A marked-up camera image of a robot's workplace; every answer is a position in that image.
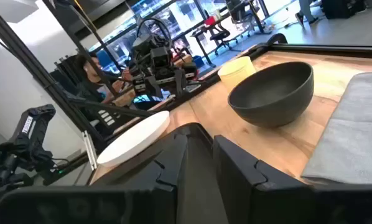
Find black office chair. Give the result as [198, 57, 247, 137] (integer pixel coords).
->
[204, 17, 242, 57]

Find black case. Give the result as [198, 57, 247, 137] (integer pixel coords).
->
[321, 0, 368, 20]

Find black round bowl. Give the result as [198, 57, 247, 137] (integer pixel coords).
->
[228, 61, 315, 129]

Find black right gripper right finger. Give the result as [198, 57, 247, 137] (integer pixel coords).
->
[212, 134, 315, 224]

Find black-legged office desk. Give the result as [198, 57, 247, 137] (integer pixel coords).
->
[190, 12, 267, 68]

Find pale yellow plastic cup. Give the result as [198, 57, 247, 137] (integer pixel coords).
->
[217, 55, 257, 93]

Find grey cloth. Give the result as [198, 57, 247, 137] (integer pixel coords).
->
[300, 72, 372, 186]

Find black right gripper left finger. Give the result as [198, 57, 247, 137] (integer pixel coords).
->
[120, 133, 189, 224]

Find person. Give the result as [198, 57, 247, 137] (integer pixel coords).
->
[75, 52, 126, 105]

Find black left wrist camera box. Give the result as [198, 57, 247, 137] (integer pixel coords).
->
[149, 46, 174, 68]

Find black slanted frame post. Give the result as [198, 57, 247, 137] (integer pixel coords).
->
[0, 0, 108, 150]

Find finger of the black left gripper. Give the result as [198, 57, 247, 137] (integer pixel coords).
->
[172, 68, 187, 96]
[144, 76, 164, 99]

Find silver aluminium bracket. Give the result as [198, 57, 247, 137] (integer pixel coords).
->
[81, 130, 98, 170]

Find black looped cable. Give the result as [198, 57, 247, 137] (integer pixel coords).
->
[136, 17, 174, 43]

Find black box white labels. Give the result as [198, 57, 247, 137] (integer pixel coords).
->
[92, 107, 124, 131]

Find white round plate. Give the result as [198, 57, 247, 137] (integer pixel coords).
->
[96, 110, 170, 168]

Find blue bin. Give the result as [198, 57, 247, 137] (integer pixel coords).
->
[192, 55, 206, 68]

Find person's legs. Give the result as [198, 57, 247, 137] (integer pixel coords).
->
[294, 0, 320, 27]

